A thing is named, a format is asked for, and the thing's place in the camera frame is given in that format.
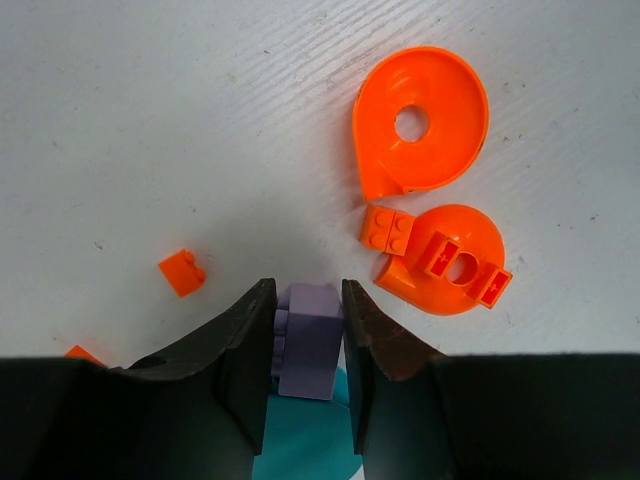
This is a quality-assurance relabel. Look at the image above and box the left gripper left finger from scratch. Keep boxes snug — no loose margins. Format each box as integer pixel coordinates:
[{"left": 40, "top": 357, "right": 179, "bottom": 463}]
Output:
[{"left": 1, "top": 279, "right": 277, "bottom": 479}]

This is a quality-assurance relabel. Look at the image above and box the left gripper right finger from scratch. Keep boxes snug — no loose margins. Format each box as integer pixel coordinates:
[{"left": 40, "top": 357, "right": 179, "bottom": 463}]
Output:
[{"left": 342, "top": 280, "right": 639, "bottom": 479}]

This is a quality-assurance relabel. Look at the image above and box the teal rounded lego piece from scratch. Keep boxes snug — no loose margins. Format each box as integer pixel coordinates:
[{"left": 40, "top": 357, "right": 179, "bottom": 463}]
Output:
[{"left": 252, "top": 369, "right": 364, "bottom": 480}]

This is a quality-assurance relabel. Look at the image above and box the tiny orange brick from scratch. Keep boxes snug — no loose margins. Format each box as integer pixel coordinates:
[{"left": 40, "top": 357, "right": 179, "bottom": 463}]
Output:
[
  {"left": 158, "top": 249, "right": 206, "bottom": 298},
  {"left": 64, "top": 345, "right": 105, "bottom": 367}
]

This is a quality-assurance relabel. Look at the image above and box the orange teardrop dish upright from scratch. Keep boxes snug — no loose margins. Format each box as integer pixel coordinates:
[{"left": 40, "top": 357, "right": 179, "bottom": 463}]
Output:
[{"left": 352, "top": 46, "right": 489, "bottom": 201}]

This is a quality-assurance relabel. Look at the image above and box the small orange two-stud brick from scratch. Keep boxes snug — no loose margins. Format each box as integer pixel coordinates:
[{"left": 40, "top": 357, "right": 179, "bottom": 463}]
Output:
[{"left": 359, "top": 204, "right": 415, "bottom": 256}]

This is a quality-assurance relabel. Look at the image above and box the orange teardrop dish overturned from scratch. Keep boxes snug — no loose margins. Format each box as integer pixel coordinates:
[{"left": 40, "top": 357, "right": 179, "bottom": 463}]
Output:
[{"left": 374, "top": 204, "right": 513, "bottom": 316}]

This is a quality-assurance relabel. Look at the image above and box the purple lego brick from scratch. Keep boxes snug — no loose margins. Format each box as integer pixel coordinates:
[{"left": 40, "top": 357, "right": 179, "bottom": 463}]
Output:
[{"left": 271, "top": 283, "right": 344, "bottom": 401}]

